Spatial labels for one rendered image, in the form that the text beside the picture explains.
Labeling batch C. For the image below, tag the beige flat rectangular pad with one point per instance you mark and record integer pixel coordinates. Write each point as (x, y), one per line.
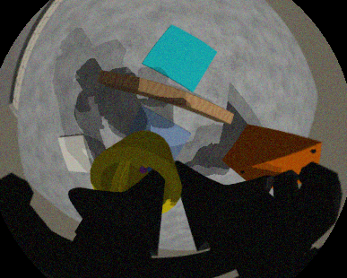
(76, 154)

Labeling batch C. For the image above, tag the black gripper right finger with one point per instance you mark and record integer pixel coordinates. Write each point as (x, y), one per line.
(206, 201)

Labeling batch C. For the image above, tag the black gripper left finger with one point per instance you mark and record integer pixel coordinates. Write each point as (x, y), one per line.
(140, 205)

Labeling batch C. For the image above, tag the tan wooden plank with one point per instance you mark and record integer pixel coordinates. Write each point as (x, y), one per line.
(160, 91)

